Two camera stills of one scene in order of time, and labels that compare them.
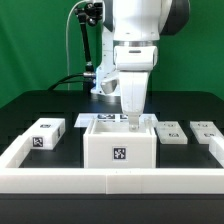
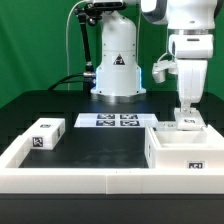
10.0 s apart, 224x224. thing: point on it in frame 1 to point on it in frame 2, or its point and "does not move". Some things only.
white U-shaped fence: x=15 y=178 does not move
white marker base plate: x=84 y=118 does not move
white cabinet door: x=204 y=130 to x=188 y=121
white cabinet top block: x=45 y=133 does not move
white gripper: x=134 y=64 to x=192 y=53
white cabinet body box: x=109 y=143 to x=194 y=148
